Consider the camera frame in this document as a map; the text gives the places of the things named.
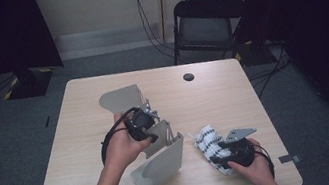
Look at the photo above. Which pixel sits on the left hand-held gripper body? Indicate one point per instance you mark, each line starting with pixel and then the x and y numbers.
pixel 139 122

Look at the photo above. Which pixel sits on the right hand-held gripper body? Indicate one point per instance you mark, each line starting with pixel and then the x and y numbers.
pixel 240 152

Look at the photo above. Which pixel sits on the white knit cloth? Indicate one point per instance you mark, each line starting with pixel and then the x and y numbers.
pixel 206 139

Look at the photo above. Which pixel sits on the expandable grey metal bookend rack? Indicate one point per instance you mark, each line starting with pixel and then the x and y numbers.
pixel 164 163

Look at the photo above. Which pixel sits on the person's right hand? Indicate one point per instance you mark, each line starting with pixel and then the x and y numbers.
pixel 259 168

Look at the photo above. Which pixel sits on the person's left hand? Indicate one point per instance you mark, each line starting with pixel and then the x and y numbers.
pixel 121 150

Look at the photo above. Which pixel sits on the grey tape strip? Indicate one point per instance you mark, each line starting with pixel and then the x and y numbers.
pixel 289 158

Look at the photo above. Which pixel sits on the black folding chair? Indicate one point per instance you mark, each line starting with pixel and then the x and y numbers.
pixel 206 31

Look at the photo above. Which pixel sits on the black stand base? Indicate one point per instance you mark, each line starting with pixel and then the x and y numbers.
pixel 29 84

